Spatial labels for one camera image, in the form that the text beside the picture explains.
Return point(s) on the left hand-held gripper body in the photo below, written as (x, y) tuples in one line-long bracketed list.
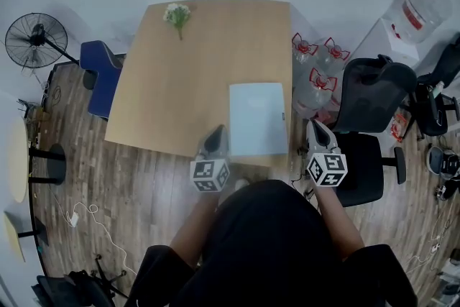
[(210, 169)]

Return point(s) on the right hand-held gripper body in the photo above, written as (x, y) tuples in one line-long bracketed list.
[(325, 165)]

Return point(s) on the pale blue item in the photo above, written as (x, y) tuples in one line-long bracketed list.
[(257, 118)]

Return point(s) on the person's right forearm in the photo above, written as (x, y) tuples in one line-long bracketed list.
[(338, 223)]

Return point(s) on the person's left forearm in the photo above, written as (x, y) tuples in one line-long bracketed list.
[(196, 226)]

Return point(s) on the clear water jug red cap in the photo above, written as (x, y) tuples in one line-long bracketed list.
[(302, 53), (312, 93), (332, 55)]

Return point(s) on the black mesh office chair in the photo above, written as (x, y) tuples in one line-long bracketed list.
[(370, 100)]

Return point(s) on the orange packet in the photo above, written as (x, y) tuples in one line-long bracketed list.
[(398, 126)]

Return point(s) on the light wooden table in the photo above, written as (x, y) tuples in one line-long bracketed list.
[(201, 82)]

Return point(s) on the person's black clothing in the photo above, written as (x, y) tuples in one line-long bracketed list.
[(273, 248)]

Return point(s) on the black and white floor device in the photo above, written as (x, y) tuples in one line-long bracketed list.
[(443, 161)]

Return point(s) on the white water dispenser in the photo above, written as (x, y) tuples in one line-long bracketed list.
[(384, 43)]

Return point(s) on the blue chair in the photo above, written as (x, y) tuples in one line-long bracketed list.
[(104, 82)]

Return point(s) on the white flower bunch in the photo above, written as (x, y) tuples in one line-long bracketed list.
[(177, 15)]

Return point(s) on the black chair with star base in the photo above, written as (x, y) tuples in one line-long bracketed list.
[(79, 287)]

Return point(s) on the round yellow side table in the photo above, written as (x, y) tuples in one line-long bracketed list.
[(18, 158)]

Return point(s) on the small yellow table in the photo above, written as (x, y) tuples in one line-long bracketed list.
[(14, 237)]

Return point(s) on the black standing fan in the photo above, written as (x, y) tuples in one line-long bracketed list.
[(36, 40)]

